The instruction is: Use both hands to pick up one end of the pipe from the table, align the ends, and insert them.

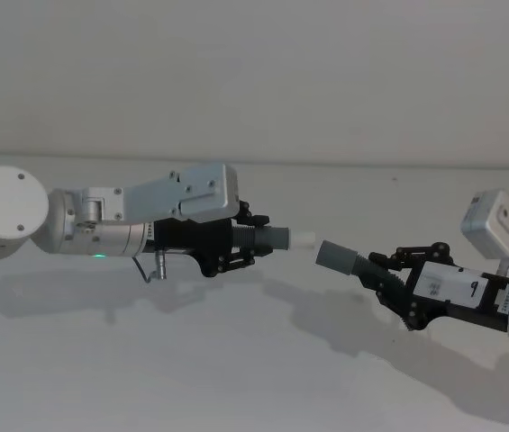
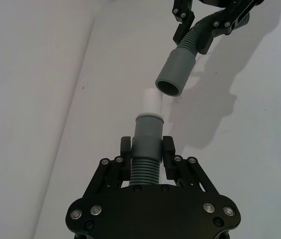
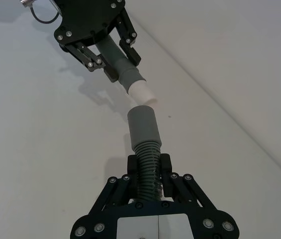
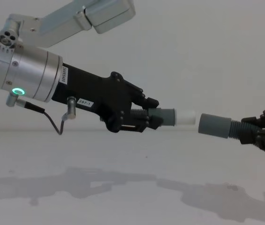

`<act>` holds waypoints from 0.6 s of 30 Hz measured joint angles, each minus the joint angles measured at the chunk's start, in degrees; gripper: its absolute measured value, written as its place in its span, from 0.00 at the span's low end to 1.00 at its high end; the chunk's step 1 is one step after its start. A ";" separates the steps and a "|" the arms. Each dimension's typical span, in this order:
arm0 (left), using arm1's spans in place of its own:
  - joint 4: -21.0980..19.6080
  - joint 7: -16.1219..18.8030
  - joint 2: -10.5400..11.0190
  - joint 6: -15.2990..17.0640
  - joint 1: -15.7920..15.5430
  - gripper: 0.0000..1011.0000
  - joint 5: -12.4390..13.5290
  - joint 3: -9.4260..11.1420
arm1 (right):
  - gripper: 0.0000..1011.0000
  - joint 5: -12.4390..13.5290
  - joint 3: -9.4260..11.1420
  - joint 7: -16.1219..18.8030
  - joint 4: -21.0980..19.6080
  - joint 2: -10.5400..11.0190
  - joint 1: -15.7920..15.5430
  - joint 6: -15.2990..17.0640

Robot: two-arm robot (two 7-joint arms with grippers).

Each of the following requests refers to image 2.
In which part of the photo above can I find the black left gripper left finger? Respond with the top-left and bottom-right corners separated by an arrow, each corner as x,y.
84,136 -> 133,199

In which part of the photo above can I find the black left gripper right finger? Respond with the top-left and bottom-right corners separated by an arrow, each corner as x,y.
162,135 -> 222,197

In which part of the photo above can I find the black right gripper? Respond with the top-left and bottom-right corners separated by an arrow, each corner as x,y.
171,0 -> 265,54

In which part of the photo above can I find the grey hose with white tip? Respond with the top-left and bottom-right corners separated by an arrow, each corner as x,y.
129,88 -> 165,186

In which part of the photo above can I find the grey corrugated hose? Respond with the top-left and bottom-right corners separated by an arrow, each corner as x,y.
155,9 -> 252,98

